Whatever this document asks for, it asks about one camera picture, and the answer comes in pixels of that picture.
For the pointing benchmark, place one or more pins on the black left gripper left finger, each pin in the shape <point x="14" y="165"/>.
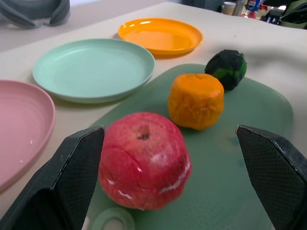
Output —
<point x="60" y="177"/>

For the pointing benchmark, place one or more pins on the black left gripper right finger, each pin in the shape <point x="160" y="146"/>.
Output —
<point x="275" y="172"/>

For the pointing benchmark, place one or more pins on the pink plate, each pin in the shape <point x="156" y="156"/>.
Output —
<point x="19" y="124"/>

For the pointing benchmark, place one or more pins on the orange fruit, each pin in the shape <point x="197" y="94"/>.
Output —
<point x="195" y="101"/>

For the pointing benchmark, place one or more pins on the light green plate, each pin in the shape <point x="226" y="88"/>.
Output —
<point x="92" y="69"/>

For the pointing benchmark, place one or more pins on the dark green toy avocado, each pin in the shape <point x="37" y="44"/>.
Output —
<point x="226" y="68"/>

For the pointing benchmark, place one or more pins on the orange plate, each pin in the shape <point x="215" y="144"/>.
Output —
<point x="160" y="36"/>

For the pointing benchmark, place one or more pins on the green cutting board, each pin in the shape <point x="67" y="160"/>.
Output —
<point x="216" y="155"/>

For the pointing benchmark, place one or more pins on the red apple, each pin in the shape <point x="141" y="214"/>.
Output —
<point x="144" y="160"/>

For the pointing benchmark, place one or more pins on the grey fabric object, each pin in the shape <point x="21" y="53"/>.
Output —
<point x="33" y="13"/>

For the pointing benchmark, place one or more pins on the pepsi bottle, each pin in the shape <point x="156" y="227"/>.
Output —
<point x="251" y="7"/>

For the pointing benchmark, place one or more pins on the white paper cup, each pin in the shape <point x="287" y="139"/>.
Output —
<point x="227" y="7"/>

